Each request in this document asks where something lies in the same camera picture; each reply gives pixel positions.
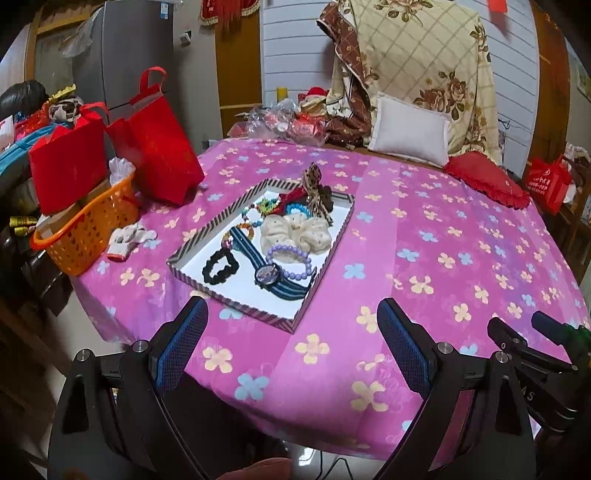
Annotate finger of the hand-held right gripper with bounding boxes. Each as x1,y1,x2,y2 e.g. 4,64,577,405
487,316,575,376
531,311,578,344

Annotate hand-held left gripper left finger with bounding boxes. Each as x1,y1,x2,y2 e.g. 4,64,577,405
47,296,209,480

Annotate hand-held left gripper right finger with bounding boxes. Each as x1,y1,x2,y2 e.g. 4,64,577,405
374,298,536,480

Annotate striped-edge white tray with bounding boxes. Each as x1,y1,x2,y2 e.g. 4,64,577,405
166,178,356,334

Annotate cream dotted scrunchie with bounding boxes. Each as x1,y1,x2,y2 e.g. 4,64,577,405
260,215,334,264

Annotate multicolour bead bracelet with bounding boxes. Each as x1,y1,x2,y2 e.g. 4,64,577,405
252,196,282,220

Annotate black scrunchie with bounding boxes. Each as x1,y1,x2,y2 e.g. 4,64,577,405
202,248,241,285

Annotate striped band wristwatch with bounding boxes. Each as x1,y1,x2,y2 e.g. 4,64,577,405
228,228,310,302

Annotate white work glove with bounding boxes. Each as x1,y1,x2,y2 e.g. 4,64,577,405
107,222,158,263

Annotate pink floral tablecloth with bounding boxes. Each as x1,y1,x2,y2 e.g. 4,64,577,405
71,137,591,464

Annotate orange plastic basket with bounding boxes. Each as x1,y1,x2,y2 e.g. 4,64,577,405
30,172,140,277

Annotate red printed tote bag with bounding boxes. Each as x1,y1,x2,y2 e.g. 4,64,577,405
526,154,571,215

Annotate red frilled cushion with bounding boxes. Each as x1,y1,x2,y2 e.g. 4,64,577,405
444,151,532,209

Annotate white crumpled plastic bag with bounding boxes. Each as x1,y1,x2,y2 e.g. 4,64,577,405
108,157,137,185

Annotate leopard print hair bow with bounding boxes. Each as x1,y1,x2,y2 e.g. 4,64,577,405
302,162,338,227

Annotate large red gift bag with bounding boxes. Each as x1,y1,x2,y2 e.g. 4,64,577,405
106,67,205,206

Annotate small red gift bag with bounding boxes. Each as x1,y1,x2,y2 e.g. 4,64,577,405
28,102,112,215

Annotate small white pillow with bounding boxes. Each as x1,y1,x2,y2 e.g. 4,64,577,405
368,91,451,168

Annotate red candy packets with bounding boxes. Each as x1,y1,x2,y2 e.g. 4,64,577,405
291,115,328,144

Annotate clear plastic bag pile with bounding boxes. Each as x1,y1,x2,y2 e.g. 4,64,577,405
247,99,301,137

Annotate blue bag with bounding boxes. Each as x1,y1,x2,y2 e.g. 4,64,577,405
0,127,51,176

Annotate red santa toy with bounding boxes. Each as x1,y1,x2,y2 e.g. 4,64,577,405
298,87,329,114

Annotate wooden door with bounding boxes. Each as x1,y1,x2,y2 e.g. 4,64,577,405
215,0,264,139

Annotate grey refrigerator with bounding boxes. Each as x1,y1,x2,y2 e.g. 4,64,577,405
71,0,218,153

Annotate cream floral quilt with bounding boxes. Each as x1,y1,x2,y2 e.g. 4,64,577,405
317,0,504,162

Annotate red fringed hanging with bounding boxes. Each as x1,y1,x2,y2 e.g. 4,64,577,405
199,0,259,33

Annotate amber bead bracelet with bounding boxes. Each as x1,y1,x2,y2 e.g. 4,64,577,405
221,220,256,252

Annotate purple bead bracelet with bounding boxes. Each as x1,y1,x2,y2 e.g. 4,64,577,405
265,244,315,281

